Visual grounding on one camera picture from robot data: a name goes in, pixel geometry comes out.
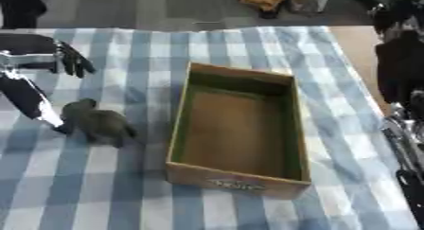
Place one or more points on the person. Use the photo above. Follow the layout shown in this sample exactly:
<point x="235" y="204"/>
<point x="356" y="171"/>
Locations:
<point x="19" y="6"/>

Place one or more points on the tan cardboard box green inside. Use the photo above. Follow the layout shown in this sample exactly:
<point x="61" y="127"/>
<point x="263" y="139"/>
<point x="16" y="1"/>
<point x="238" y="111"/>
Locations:
<point x="237" y="129"/>

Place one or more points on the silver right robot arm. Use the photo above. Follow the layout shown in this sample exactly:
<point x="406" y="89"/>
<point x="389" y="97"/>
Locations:
<point x="408" y="151"/>

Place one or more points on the dark green soft toy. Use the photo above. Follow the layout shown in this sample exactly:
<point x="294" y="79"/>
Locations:
<point x="102" y="123"/>

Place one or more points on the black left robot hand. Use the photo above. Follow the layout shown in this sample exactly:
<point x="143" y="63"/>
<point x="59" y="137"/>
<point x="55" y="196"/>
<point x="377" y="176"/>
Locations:
<point x="25" y="46"/>

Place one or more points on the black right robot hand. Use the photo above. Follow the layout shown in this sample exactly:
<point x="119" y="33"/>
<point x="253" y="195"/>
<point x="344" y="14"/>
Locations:
<point x="400" y="66"/>

